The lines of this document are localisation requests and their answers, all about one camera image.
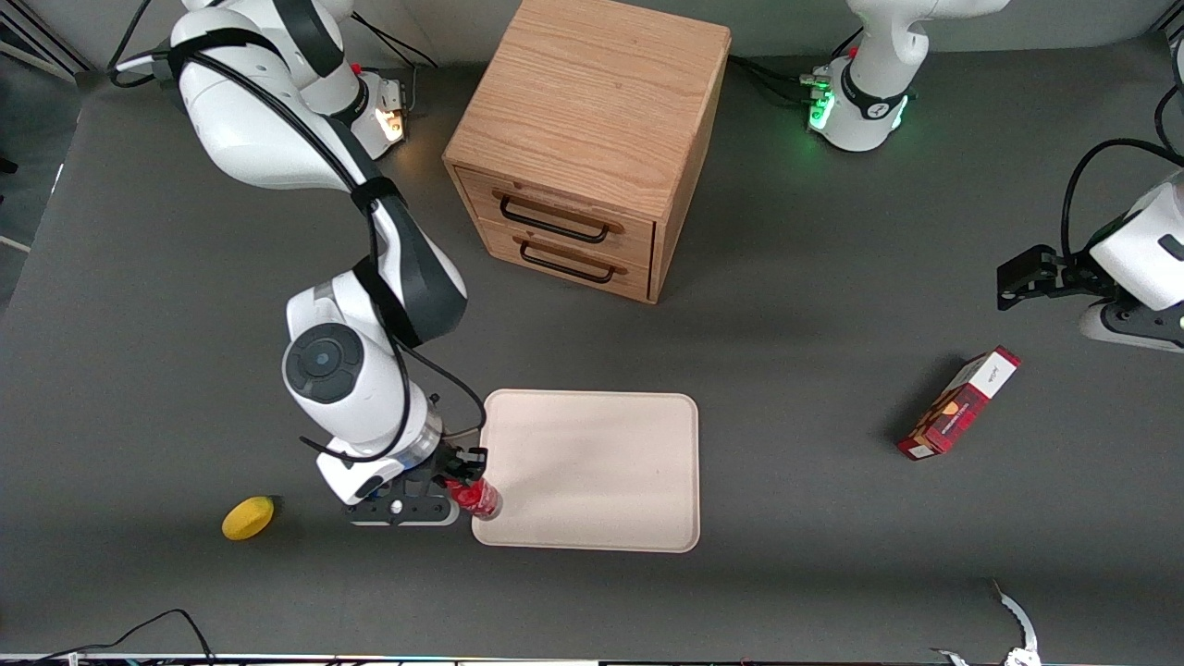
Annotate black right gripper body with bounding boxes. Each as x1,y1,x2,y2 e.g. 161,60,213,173
405,442,465,498

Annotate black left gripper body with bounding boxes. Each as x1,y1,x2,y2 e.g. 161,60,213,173
1048,252,1113,301

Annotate red coke bottle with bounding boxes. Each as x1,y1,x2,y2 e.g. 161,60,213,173
448,477,504,522

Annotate beige rectangular tray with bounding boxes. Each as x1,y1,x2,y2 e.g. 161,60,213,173
471,389,701,554

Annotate red cookie box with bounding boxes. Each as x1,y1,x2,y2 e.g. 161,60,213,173
896,346,1022,462

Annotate yellow lemon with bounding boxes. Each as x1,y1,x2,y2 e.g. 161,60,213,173
221,496,276,542

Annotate white curved clamp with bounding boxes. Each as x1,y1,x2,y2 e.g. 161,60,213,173
932,580,1042,666

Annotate wooden drawer cabinet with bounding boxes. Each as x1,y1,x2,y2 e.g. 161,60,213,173
442,0,733,305

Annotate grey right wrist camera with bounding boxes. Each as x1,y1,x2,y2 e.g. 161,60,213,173
346,488,462,529

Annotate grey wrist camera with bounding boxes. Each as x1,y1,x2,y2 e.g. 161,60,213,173
346,488,462,529
1079,302,1184,354

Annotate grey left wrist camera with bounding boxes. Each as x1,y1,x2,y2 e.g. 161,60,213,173
1079,302,1184,354

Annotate black left arm wrist cable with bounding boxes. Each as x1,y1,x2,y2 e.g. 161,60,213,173
1061,138,1184,262

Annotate wooden drawer with black handle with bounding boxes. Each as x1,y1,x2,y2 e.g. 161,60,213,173
479,218,654,303
456,166,658,271

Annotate black left arm base cables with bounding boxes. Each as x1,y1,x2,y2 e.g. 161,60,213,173
729,28,866,105

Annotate black cable at table edge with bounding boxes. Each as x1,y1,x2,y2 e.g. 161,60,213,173
28,609,216,665

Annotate black right arm base cable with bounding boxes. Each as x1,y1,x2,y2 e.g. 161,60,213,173
350,11,441,114

